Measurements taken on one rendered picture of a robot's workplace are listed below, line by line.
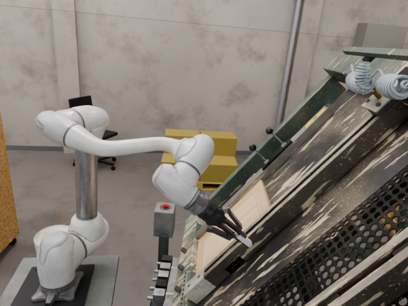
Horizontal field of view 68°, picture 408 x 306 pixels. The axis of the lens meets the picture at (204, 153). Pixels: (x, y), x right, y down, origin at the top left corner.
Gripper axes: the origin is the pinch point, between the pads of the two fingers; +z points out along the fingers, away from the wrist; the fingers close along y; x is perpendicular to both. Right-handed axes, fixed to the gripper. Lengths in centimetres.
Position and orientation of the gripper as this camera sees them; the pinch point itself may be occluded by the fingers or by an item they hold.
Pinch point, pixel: (243, 238)
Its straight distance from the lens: 119.3
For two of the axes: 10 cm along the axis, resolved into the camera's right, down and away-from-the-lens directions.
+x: 0.5, -3.3, 9.4
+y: 6.5, -7.1, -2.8
